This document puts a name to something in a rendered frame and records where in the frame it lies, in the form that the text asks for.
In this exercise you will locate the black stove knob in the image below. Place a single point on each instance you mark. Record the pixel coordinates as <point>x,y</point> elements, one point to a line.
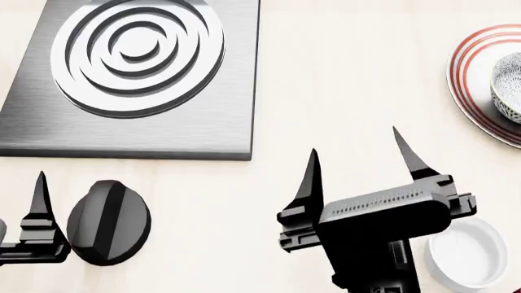
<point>122,226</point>

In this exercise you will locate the white ramekin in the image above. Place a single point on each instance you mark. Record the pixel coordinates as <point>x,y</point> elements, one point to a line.
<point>464,256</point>

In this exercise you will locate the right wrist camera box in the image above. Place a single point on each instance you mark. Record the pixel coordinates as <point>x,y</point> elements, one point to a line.
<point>382,210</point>

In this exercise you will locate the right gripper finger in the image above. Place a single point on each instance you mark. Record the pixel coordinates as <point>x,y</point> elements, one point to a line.
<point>415,161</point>
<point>311,189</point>

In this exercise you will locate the silver flat stove with burner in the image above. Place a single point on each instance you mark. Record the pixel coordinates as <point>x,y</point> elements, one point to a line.
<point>228,128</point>

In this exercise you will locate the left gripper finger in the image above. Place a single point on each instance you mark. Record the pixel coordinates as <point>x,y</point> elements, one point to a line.
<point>40,213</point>

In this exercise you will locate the white plate with red stripes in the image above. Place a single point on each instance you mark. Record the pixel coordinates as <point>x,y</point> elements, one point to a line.
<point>468,91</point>

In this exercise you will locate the white bowl with dark pattern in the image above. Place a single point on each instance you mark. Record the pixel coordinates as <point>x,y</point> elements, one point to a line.
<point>506,82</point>

